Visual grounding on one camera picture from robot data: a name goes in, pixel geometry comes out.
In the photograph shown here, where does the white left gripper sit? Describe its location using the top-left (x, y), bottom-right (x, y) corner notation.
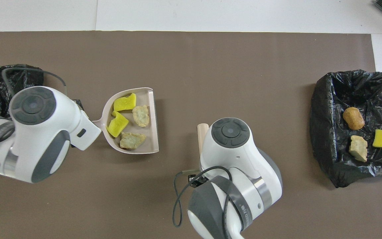
top-left (68, 99), bottom-right (102, 151)

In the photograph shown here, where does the beige brush with black bristles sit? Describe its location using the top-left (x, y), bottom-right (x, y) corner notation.
top-left (197, 123), bottom-right (210, 160)

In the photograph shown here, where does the curved yellow green sponge piece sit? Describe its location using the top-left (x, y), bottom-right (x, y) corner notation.
top-left (106, 111), bottom-right (129, 138)

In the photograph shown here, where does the plain yellow sponge chunk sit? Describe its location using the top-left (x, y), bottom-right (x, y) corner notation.
top-left (113, 93), bottom-right (137, 112)

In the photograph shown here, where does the rounded pale beige sponge chunk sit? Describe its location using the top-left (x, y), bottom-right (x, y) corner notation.
top-left (132, 105), bottom-right (150, 127)

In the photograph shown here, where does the elongated pale beige sponge chunk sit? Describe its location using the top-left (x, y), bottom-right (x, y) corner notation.
top-left (119, 132), bottom-right (147, 149)

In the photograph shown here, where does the beige plastic dustpan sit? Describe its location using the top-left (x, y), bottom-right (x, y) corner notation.
top-left (92, 87), bottom-right (160, 155)

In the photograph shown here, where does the orange beige sponge chunk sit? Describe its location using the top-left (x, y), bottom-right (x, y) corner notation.
top-left (349, 135), bottom-right (368, 163)

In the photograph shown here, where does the brown yellow sponge chunk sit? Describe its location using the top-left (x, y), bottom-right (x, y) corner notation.
top-left (343, 107), bottom-right (365, 130)

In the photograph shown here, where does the brown paper table mat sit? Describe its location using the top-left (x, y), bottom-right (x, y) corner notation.
top-left (0, 31), bottom-right (382, 239)

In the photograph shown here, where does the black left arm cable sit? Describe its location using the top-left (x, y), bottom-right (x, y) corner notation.
top-left (1, 67), bottom-right (68, 98)

